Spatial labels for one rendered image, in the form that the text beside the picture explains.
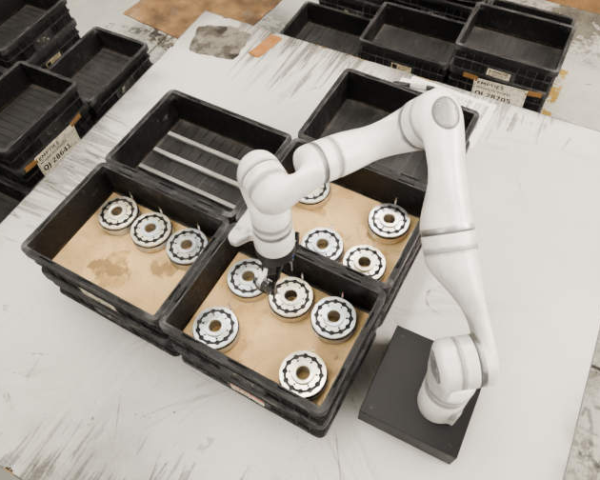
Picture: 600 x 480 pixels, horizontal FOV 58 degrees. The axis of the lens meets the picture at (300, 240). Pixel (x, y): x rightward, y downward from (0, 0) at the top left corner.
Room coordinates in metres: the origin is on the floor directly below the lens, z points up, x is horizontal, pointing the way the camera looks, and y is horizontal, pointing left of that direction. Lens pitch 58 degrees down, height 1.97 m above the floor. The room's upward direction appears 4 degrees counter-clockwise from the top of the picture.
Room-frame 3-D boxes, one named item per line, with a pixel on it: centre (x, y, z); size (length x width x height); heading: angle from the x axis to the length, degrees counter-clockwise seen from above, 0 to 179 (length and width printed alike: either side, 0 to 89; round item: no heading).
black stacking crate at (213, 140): (0.96, 0.25, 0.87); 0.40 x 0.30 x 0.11; 58
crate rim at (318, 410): (0.49, 0.07, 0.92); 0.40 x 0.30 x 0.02; 58
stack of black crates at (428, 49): (1.95, -0.55, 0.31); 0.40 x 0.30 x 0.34; 60
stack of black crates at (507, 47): (1.75, -0.89, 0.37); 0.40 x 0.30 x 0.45; 60
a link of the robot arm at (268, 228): (0.53, 0.05, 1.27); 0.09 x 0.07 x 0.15; 27
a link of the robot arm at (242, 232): (0.53, 0.06, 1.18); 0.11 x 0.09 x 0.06; 57
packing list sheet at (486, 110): (1.27, -0.48, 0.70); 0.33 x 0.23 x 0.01; 60
